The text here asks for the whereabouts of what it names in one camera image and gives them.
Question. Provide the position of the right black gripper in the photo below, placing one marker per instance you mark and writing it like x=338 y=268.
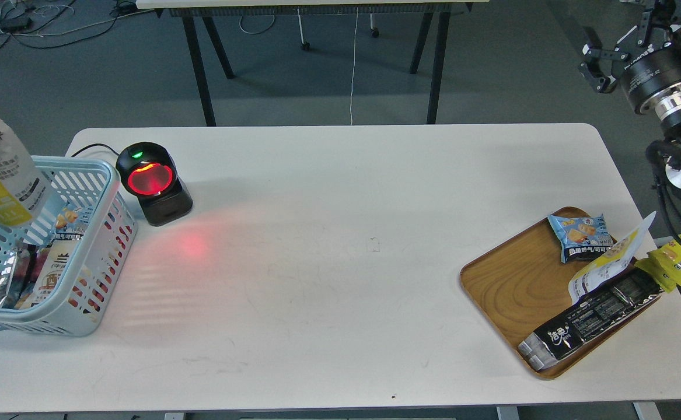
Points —
x=651 y=77

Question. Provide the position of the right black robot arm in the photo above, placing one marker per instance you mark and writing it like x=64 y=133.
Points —
x=663 y=155

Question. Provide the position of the snack packages inside basket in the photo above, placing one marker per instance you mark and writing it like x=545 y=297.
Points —
x=31 y=273

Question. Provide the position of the light blue plastic basket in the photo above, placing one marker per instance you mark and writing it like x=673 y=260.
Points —
x=77 y=304

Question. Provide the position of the blue snack bag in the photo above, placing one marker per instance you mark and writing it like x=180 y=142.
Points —
x=581 y=238

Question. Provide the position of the yellow cartoon snack bag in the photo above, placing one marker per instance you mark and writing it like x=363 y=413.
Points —
x=663 y=264

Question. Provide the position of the black long snack package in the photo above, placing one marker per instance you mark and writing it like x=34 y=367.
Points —
x=595 y=314

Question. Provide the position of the black barcode scanner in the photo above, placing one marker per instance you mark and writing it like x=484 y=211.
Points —
x=149 y=173

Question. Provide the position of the wooden oval tray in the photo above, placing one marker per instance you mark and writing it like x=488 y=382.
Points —
x=522 y=284

